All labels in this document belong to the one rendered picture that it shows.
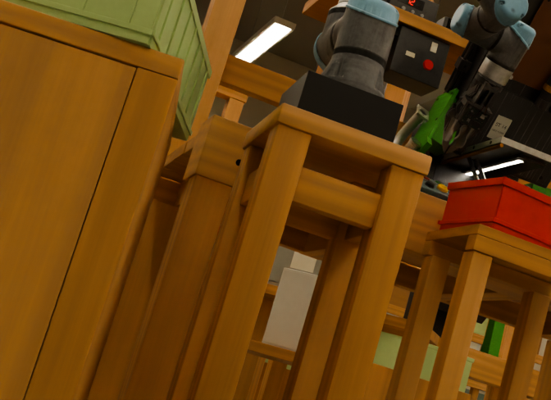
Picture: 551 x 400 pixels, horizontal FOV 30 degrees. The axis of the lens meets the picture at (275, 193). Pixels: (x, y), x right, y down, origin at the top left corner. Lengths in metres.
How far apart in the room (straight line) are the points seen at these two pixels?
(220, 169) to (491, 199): 0.62
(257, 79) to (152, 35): 1.51
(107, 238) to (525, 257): 1.04
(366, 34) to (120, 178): 0.73
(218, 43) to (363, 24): 0.98
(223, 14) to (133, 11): 1.42
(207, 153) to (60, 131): 0.77
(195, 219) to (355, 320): 0.56
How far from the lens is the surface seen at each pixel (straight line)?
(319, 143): 2.02
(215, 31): 3.09
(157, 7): 1.71
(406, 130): 2.96
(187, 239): 2.36
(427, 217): 2.56
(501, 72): 2.51
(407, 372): 2.42
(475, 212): 2.36
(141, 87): 1.68
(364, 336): 1.97
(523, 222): 2.35
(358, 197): 2.00
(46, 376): 1.63
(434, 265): 2.45
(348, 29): 2.18
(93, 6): 1.73
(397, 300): 10.40
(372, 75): 2.14
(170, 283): 2.35
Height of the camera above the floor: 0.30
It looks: 11 degrees up
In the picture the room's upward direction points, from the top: 17 degrees clockwise
